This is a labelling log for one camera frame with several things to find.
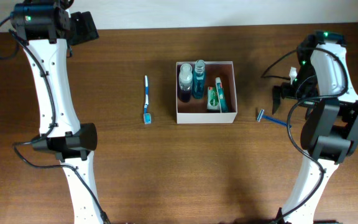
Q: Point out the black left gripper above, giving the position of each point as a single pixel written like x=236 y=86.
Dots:
x=86 y=28

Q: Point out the blue disposable razor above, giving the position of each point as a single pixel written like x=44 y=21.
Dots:
x=261 y=115

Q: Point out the teal mouthwash bottle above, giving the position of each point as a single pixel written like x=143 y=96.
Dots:
x=199 y=75

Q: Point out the white open cardboard box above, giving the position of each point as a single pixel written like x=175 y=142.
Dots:
x=195 y=111

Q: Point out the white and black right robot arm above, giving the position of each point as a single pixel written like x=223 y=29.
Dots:
x=323 y=86

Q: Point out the blue and white toothbrush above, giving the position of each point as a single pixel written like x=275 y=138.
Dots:
x=147 y=116

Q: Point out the green soap box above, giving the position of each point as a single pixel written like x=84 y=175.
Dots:
x=212 y=102

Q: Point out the white and teal toothpaste tube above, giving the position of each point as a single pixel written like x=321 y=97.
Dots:
x=221 y=97

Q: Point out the clear bottle with purple liquid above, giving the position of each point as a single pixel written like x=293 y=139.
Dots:
x=185 y=82

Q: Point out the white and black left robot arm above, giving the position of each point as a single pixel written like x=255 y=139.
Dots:
x=46 y=30

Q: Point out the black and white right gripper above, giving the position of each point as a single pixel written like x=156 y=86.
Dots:
x=286 y=93

